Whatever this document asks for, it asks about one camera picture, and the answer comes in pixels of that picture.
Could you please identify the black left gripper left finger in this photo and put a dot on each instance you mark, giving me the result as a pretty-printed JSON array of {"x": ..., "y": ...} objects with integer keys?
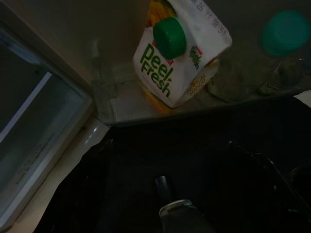
[{"x": 80, "y": 194}]

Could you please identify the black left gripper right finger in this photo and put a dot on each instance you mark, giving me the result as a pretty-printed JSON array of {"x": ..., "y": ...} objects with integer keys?
[{"x": 262, "y": 199}]

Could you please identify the Peel Fresh juice carton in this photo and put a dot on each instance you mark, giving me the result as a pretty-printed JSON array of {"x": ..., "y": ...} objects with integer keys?
[{"x": 160, "y": 80}]

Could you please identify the silver fridge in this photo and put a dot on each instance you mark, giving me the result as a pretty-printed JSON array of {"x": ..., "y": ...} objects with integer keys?
[{"x": 36, "y": 109}]

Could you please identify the dark blue floor rug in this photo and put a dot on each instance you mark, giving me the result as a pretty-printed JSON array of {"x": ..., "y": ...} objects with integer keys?
[{"x": 194, "y": 136}]

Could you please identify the clear bottle green cap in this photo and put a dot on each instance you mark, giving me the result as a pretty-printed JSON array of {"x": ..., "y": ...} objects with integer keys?
[{"x": 284, "y": 31}]

